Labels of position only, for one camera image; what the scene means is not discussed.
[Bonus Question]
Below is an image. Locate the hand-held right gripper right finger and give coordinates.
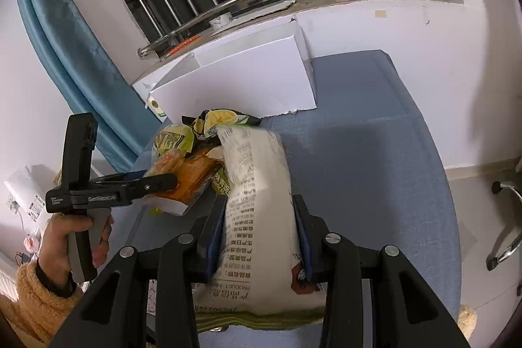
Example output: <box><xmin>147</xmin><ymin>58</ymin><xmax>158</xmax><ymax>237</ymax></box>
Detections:
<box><xmin>293</xmin><ymin>194</ymin><xmax>470</xmax><ymax>348</ymax></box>

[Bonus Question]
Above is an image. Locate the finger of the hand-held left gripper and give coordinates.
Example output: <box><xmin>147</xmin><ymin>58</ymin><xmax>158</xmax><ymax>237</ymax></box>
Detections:
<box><xmin>130</xmin><ymin>174</ymin><xmax>178</xmax><ymax>206</ymax></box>
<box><xmin>90</xmin><ymin>173</ymin><xmax>146</xmax><ymax>187</ymax></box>

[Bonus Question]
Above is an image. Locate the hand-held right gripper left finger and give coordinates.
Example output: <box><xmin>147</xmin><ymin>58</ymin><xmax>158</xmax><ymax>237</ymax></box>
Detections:
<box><xmin>51</xmin><ymin>194</ymin><xmax>228</xmax><ymax>348</ymax></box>

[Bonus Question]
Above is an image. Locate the orange snack packet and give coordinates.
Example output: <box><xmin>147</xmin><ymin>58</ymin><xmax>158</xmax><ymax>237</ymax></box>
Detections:
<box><xmin>145</xmin><ymin>147</ymin><xmax>224</xmax><ymax>217</ymax></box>

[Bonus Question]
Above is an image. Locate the yellow-green snack packet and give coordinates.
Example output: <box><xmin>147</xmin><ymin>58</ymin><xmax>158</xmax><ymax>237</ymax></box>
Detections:
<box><xmin>152</xmin><ymin>124</ymin><xmax>197</xmax><ymax>166</ymax></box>

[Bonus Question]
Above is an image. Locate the white printed snack bag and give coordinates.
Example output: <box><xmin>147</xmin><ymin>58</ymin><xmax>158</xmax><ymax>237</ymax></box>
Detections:
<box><xmin>192</xmin><ymin>126</ymin><xmax>328</xmax><ymax>332</ymax></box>

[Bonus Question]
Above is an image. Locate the dark yellow snack packet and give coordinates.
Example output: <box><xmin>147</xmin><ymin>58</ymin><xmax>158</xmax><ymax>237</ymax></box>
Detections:
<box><xmin>180</xmin><ymin>108</ymin><xmax>262</xmax><ymax>148</ymax></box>

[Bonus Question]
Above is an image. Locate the white cardboard box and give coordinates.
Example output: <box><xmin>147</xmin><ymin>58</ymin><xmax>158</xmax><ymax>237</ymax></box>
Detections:
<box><xmin>147</xmin><ymin>19</ymin><xmax>317</xmax><ymax>121</ymax></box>

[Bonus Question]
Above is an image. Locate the person's left forearm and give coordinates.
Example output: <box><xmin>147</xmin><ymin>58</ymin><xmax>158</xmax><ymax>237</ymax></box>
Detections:
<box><xmin>0</xmin><ymin>262</ymin><xmax>80</xmax><ymax>344</ymax></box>

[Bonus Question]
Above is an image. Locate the person's left hand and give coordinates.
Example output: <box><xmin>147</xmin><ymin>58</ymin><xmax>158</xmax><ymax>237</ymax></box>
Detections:
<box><xmin>38</xmin><ymin>216</ymin><xmax>114</xmax><ymax>287</ymax></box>

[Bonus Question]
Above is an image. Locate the white plastic bag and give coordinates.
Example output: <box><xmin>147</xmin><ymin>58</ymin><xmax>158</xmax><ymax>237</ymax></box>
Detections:
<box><xmin>4</xmin><ymin>164</ymin><xmax>63</xmax><ymax>235</ymax></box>

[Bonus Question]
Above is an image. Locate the blue curtain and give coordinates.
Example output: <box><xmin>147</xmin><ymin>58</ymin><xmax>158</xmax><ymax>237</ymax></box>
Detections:
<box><xmin>13</xmin><ymin>0</ymin><xmax>147</xmax><ymax>173</ymax></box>

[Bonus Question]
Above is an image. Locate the blue-grey tablecloth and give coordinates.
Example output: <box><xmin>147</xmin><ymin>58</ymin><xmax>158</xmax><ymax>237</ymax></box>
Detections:
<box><xmin>93</xmin><ymin>49</ymin><xmax>464</xmax><ymax>348</ymax></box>

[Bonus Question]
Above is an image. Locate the orange pen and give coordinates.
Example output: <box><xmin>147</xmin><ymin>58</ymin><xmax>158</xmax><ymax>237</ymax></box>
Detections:
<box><xmin>166</xmin><ymin>33</ymin><xmax>201</xmax><ymax>57</ymax></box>

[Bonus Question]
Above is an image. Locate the grey cardboard sheet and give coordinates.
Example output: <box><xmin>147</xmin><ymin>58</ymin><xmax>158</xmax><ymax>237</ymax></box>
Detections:
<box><xmin>210</xmin><ymin>0</ymin><xmax>298</xmax><ymax>38</ymax></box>

